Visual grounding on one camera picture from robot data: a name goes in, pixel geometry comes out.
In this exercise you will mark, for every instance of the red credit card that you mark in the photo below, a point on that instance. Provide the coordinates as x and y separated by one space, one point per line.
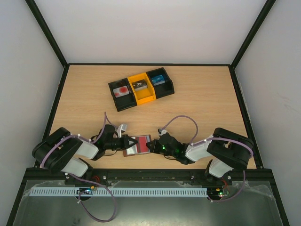
141 145

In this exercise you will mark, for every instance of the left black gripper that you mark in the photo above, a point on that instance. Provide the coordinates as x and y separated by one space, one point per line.
125 142

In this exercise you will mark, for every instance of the brown leather card holder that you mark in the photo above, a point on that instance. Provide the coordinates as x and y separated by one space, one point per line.
131 151

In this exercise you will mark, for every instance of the grey vip card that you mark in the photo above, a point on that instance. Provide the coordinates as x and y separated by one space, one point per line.
139 85

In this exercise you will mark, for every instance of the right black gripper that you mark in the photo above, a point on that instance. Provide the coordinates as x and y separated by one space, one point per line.
158 144

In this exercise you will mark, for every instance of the black enclosure frame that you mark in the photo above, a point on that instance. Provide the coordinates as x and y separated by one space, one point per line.
252 33

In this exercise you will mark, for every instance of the yellow middle bin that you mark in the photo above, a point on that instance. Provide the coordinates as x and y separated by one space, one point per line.
145 95

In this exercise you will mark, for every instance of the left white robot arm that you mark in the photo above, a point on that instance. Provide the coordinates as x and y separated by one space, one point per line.
56 153

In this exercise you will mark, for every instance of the light blue cable duct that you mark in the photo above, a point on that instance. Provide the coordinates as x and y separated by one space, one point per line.
119 192

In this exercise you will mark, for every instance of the left black bin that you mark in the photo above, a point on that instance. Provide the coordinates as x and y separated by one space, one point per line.
124 102

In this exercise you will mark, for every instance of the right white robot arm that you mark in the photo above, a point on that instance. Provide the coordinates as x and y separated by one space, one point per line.
231 151

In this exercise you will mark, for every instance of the right black bin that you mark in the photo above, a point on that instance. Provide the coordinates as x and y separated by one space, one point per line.
164 89

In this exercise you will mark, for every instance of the red white card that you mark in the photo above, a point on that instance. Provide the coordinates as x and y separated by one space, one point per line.
121 91

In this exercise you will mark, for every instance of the blue card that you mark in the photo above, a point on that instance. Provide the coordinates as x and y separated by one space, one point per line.
157 80

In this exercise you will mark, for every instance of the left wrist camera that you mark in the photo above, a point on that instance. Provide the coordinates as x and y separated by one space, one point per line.
121 129

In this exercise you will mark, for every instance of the black bin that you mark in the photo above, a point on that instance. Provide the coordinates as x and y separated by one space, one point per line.
124 102
164 89

